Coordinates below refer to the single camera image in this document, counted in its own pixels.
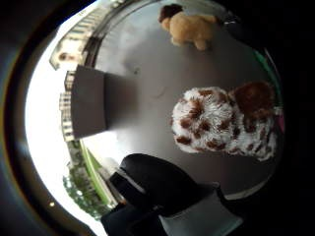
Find green and white railing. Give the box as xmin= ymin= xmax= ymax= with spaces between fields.
xmin=79 ymin=140 xmax=116 ymax=207

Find white brown spotted soft toy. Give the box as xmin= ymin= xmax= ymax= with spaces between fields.
xmin=170 ymin=81 xmax=284 ymax=162

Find grey cardboard box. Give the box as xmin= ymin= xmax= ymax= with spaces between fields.
xmin=70 ymin=64 xmax=141 ymax=141

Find pale high-rise buildings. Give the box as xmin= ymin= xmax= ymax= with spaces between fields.
xmin=48 ymin=1 xmax=114 ymax=143

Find tan lion soft toy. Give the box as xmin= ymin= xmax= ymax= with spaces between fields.
xmin=158 ymin=3 xmax=221 ymax=51

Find green trees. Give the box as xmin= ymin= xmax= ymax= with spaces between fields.
xmin=62 ymin=141 xmax=111 ymax=220

